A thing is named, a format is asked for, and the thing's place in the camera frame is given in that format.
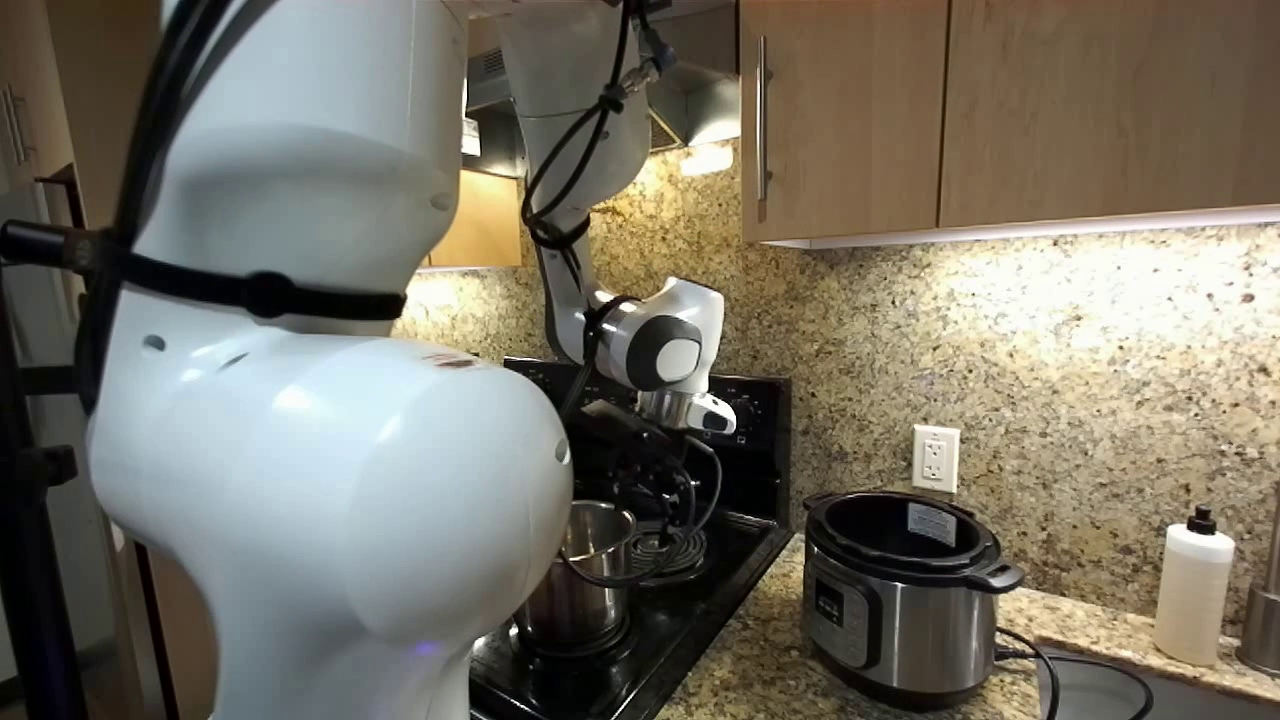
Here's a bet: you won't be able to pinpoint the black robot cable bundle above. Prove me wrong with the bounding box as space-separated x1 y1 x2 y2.
516 0 677 331

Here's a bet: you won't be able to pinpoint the range hood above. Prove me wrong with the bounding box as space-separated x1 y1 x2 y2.
454 0 742 186

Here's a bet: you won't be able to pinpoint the black cooker power cord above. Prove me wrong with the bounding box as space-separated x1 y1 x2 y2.
990 626 1161 720

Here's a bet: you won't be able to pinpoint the metal bowl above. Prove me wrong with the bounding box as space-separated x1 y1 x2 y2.
520 495 646 662

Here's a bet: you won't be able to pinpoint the steel and black pressure cooker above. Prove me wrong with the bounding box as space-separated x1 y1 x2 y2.
798 487 1029 712

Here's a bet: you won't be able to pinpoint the black electric stove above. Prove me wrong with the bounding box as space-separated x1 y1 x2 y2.
464 356 798 720

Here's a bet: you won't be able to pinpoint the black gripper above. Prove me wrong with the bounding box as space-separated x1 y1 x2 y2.
580 395 711 529

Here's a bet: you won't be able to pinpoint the white wall outlet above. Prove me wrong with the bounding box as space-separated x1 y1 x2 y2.
909 419 963 495

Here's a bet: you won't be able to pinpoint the metal faucet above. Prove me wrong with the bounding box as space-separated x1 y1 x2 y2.
1235 476 1280 675

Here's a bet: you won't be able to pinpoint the steel sink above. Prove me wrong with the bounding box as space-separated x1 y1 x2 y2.
1034 644 1280 720

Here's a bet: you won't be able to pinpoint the black metal stand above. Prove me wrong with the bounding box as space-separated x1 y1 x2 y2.
0 164 99 720

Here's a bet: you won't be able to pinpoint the wooden upper cabinets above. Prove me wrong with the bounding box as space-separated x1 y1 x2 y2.
734 0 1280 253

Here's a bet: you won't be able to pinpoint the long metal cabinet handle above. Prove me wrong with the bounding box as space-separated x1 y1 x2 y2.
747 31 780 225

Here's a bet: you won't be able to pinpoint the white soap bottle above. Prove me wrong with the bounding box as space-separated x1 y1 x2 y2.
1150 504 1239 671

